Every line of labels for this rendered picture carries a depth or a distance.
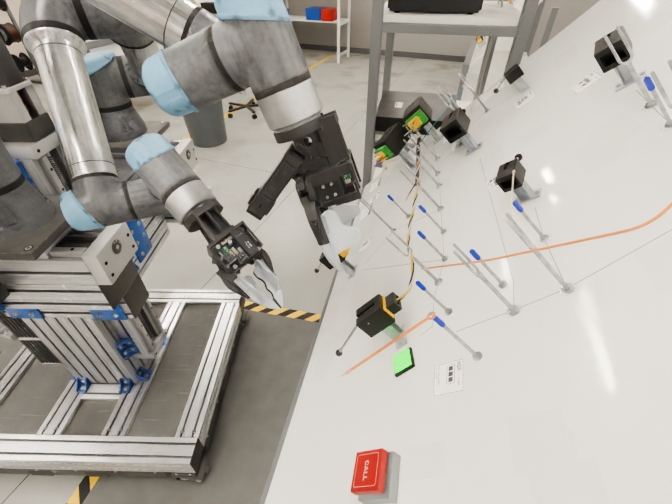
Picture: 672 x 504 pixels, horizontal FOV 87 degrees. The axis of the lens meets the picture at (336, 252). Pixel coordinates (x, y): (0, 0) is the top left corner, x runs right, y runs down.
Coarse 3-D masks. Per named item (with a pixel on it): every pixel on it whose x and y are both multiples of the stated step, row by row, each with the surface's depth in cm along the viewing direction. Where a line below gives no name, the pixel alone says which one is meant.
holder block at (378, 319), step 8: (376, 296) 62; (368, 304) 62; (376, 304) 60; (360, 312) 62; (368, 312) 60; (376, 312) 59; (384, 312) 59; (360, 320) 61; (368, 320) 60; (376, 320) 60; (384, 320) 60; (392, 320) 60; (360, 328) 61; (368, 328) 61; (376, 328) 61; (384, 328) 61
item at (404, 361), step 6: (408, 348) 60; (402, 354) 59; (408, 354) 58; (396, 360) 60; (402, 360) 58; (408, 360) 57; (396, 366) 59; (402, 366) 57; (408, 366) 57; (414, 366) 57; (396, 372) 58; (402, 372) 58
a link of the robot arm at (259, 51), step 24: (216, 0) 38; (240, 0) 37; (264, 0) 37; (216, 24) 40; (240, 24) 38; (264, 24) 38; (288, 24) 40; (216, 48) 39; (240, 48) 39; (264, 48) 39; (288, 48) 40; (240, 72) 41; (264, 72) 40; (288, 72) 40; (264, 96) 42
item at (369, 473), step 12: (360, 456) 48; (372, 456) 47; (384, 456) 46; (360, 468) 47; (372, 468) 46; (384, 468) 45; (360, 480) 46; (372, 480) 44; (384, 480) 44; (360, 492) 45; (372, 492) 44
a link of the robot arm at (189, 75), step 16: (208, 32) 40; (176, 48) 41; (192, 48) 40; (208, 48) 40; (144, 64) 42; (160, 64) 41; (176, 64) 41; (192, 64) 40; (208, 64) 40; (144, 80) 42; (160, 80) 42; (176, 80) 41; (192, 80) 41; (208, 80) 41; (224, 80) 41; (160, 96) 43; (176, 96) 43; (192, 96) 43; (208, 96) 43; (224, 96) 44; (176, 112) 45
